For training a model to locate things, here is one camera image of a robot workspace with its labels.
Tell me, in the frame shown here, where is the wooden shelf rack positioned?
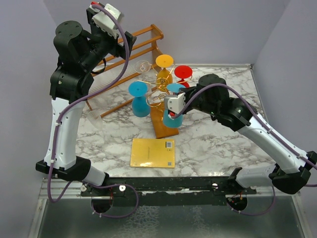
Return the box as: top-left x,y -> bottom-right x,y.
85,24 -> 168,118

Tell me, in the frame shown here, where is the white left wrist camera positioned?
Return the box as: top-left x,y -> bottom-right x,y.
90,2 -> 124,39

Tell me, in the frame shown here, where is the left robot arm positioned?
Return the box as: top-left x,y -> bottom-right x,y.
36,3 -> 136,196

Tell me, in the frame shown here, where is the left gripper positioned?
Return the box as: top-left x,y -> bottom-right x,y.
80,9 -> 135,71

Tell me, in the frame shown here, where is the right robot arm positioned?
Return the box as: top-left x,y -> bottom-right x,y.
182,74 -> 317,194

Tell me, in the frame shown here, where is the red wine glass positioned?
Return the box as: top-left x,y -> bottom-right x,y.
174,65 -> 193,88

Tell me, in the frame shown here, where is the black metal mounting rail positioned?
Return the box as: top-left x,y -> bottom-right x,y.
81,176 -> 256,207

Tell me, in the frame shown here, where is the yellow book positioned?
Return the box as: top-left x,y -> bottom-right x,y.
130,138 -> 175,168

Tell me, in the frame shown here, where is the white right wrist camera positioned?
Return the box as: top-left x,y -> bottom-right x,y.
164,93 -> 186,119

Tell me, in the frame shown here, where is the gold wire wine glass rack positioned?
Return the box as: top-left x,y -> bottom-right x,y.
138,64 -> 193,110

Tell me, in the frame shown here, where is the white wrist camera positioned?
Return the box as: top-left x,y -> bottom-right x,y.
164,93 -> 186,119
90,2 -> 124,39

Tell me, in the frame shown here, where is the blue wine glass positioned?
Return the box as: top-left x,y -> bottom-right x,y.
128,81 -> 151,118
163,83 -> 185,128

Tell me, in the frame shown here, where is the ribbed clear wine glass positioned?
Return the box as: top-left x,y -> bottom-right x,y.
87,110 -> 103,130

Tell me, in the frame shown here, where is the wooden rack base board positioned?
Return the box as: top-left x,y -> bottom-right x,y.
150,103 -> 179,139

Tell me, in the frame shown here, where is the yellow wine glass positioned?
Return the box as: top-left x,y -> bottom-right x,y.
156,54 -> 174,84

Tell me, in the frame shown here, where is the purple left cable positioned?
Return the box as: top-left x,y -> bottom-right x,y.
47,4 -> 139,219

